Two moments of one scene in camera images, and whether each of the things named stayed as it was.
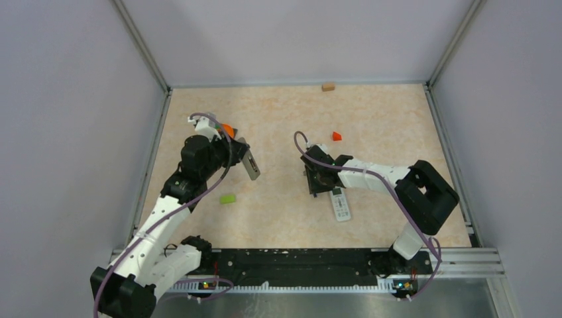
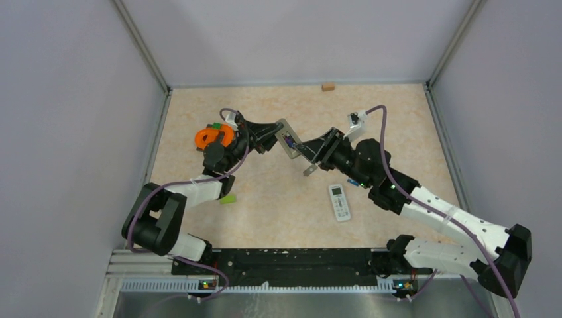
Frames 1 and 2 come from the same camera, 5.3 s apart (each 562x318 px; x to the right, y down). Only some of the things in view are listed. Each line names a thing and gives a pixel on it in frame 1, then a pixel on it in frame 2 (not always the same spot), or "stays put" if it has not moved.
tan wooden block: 328,87 stays put
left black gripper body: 219,152 -> 237,148
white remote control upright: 340,203 stays put
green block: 228,199 stays put
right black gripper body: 316,184 -> 340,156
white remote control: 249,163 -> 288,138
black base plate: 301,266 stays put
